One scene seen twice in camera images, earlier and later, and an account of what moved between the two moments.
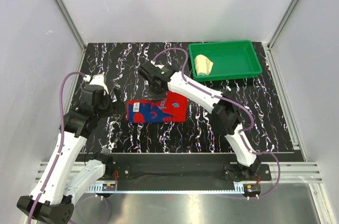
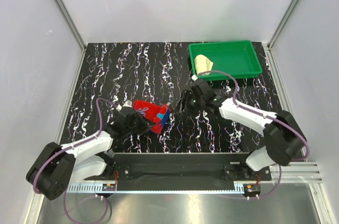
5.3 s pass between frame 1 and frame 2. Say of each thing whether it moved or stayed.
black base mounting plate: stayed
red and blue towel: moved
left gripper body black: moved
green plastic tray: stayed
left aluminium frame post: stayed
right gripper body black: moved
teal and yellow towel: stayed
